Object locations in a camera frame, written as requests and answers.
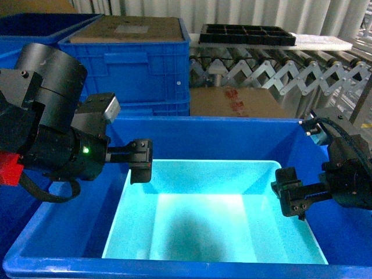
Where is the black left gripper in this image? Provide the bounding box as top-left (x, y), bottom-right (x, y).
top-left (20, 127), bottom-right (153, 184)

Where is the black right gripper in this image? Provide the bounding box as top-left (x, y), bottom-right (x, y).
top-left (271, 137), bottom-right (371, 221)

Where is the light teal plastic box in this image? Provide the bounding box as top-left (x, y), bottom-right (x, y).
top-left (103, 159), bottom-right (327, 264)

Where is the blue ribbed crate lower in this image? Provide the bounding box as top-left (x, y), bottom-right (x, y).
top-left (120, 98), bottom-right (190, 116)

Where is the blue ribbed crate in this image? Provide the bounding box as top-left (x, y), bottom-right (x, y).
top-left (58, 17), bottom-right (191, 103)
top-left (120, 98), bottom-right (190, 116)

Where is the blue ribbed crate upper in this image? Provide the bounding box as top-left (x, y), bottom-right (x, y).
top-left (58, 17), bottom-right (191, 103)

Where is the brown cardboard box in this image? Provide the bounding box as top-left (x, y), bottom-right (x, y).
top-left (189, 87), bottom-right (289, 119)

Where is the expandable roller conveyor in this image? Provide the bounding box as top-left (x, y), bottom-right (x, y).
top-left (189, 47), bottom-right (371, 117)

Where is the large blue plastic tub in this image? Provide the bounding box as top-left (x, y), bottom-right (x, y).
top-left (3, 116), bottom-right (371, 278)

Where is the cardboard sheet on crate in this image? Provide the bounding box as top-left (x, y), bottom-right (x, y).
top-left (70, 16), bottom-right (184, 44)

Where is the white foam board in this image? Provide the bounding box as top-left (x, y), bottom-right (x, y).
top-left (188, 33), bottom-right (353, 51)

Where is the black compartment tray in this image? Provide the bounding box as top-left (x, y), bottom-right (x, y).
top-left (199, 24), bottom-right (296, 47)

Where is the blue crate far left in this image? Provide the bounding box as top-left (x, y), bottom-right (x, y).
top-left (0, 13), bottom-right (102, 70)

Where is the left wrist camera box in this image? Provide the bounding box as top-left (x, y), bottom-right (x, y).
top-left (71, 92), bottom-right (121, 138)

